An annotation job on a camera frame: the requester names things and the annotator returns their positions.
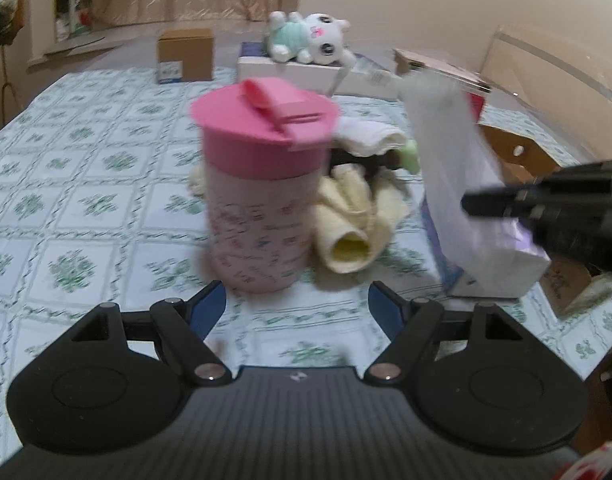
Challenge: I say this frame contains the light green soft item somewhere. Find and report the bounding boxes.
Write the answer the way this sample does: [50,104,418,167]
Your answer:
[398,140,421,173]

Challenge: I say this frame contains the green patterned bed sheet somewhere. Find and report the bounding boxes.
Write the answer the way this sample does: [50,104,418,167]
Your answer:
[0,67,612,461]

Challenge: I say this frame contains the white flat box blue top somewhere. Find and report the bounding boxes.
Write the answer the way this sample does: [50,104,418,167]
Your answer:
[237,41,401,98]

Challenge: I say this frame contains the brown cardboard box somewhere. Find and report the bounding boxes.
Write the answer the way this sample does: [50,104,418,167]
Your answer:
[478,125,609,313]

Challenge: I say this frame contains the dark brown scrunchie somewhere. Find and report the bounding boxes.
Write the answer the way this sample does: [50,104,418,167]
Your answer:
[328,147,403,181]

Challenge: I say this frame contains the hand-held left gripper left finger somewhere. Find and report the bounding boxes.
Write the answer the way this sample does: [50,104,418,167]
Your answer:
[71,280,233,387]

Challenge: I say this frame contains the small closed cardboard box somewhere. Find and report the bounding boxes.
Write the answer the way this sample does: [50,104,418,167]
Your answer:
[157,27,217,83]

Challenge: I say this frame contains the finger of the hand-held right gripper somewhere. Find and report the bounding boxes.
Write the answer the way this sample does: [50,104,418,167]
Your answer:
[460,157,612,221]
[530,207,612,276]

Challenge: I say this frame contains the red white patterned clothing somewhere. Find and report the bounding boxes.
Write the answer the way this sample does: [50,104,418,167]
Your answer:
[553,442,612,480]

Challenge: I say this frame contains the pink lidded cup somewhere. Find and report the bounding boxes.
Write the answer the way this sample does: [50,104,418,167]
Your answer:
[190,77,341,295]

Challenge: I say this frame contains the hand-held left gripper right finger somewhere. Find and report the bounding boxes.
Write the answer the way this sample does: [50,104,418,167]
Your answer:
[363,281,524,387]

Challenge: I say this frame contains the stack of pink boxes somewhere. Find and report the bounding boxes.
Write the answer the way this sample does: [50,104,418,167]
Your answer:
[393,47,492,122]

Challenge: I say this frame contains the white plush toy green outfit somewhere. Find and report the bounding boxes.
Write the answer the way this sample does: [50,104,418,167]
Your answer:
[265,11,357,66]

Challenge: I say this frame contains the pale yellow towel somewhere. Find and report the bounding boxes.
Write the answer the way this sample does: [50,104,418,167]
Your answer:
[313,165,411,275]

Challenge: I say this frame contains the plastic wrapped bed headboard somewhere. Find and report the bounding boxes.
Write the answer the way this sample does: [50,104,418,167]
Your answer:
[480,24,612,163]

